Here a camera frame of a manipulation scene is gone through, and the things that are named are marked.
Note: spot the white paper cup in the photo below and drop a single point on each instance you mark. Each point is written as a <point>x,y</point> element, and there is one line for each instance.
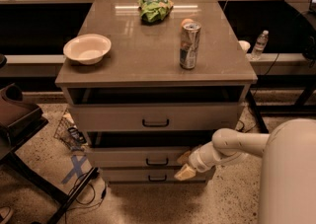
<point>244,45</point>

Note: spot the black stand leg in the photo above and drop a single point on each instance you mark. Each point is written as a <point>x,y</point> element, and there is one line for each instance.
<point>72,195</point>

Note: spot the white bowl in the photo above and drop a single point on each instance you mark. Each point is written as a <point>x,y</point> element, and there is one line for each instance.
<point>87,49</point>

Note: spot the tall silver drink can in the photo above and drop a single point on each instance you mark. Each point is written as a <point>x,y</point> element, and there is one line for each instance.
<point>189,46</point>

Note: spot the black desk leg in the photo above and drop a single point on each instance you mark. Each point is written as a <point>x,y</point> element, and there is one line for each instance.
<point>256,113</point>

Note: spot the grey drawer cabinet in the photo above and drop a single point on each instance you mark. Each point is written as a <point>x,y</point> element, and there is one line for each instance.
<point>143,69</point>

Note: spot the wire basket on floor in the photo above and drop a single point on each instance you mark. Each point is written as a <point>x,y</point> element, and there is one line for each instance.
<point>68,133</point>

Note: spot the orange fruit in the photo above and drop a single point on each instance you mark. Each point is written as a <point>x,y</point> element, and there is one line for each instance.
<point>187,23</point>

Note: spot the drawer with black handle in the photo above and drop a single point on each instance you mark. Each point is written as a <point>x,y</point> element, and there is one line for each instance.
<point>135,157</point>
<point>139,176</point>
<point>155,118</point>

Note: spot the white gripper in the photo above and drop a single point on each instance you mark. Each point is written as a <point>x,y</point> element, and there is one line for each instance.
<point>197,161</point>

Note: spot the dark chair at left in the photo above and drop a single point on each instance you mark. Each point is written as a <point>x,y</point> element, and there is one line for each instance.
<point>19,122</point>

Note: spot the blue tape cross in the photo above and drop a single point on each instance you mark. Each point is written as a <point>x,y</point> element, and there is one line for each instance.
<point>76,171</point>

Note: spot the clear water bottle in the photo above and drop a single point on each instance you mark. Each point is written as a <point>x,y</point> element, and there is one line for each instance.
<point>260,45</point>

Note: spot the green chip bag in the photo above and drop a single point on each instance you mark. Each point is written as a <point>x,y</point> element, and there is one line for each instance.
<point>152,11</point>

